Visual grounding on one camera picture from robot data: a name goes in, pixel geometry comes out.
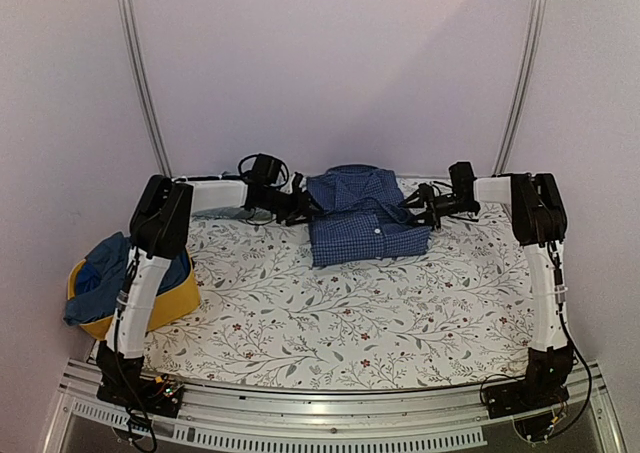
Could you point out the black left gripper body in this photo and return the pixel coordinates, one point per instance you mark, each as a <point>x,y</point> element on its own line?
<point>281,205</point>

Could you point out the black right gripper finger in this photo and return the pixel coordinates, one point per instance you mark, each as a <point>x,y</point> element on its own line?
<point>422,197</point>
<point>427,218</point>

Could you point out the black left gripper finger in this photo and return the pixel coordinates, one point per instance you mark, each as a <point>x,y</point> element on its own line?
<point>304,214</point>
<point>298,185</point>

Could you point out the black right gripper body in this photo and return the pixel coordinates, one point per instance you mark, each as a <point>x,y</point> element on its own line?
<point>451,204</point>

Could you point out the light blue t-shirt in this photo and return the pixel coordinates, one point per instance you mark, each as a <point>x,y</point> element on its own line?
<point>225,213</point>

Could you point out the blue checkered shirt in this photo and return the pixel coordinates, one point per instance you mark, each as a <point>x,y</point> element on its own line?
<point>362,218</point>

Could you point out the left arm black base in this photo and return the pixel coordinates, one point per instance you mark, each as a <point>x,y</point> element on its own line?
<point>161,395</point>

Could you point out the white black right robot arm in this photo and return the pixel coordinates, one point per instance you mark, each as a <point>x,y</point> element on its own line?
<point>539,224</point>

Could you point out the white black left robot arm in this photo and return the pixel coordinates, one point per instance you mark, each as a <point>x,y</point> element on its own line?
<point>159,230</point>

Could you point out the yellow laundry basket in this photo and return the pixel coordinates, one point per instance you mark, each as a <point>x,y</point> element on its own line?
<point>92,292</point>

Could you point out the floral patterned table cloth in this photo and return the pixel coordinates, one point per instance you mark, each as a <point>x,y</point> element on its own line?
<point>459,313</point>

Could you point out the dark blue garment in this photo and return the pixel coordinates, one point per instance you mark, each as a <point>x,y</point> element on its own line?
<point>151,269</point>

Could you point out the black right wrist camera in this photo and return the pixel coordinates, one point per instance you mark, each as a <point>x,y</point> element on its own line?
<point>462,178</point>

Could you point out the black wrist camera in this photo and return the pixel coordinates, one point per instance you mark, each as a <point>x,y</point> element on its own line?
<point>462,178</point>
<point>266,169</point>

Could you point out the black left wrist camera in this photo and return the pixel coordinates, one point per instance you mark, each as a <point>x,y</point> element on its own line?
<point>266,169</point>

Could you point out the right aluminium frame post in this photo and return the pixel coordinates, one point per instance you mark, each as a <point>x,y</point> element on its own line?
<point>525,71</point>

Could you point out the aluminium frame post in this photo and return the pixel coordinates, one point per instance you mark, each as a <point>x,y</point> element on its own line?
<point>525,71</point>
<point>141,83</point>

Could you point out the left aluminium frame post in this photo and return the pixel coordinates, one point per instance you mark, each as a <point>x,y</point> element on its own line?
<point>141,83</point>

